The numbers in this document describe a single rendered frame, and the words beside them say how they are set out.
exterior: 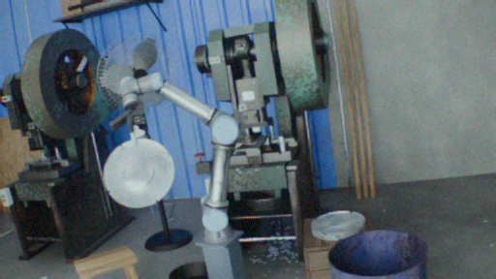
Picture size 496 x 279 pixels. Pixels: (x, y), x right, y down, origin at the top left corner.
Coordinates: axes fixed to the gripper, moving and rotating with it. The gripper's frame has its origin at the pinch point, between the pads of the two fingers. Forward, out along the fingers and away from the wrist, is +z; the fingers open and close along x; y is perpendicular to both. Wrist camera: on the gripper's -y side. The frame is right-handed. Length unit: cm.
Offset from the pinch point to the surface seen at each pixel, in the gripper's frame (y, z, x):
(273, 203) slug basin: 75, -9, 106
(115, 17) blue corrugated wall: -3, -243, 131
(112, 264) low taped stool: -28, 15, 88
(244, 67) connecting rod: 73, -79, 53
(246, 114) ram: 68, -55, 70
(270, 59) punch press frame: 86, -70, 40
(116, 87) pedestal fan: -8, -108, 82
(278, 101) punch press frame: 96, -69, 81
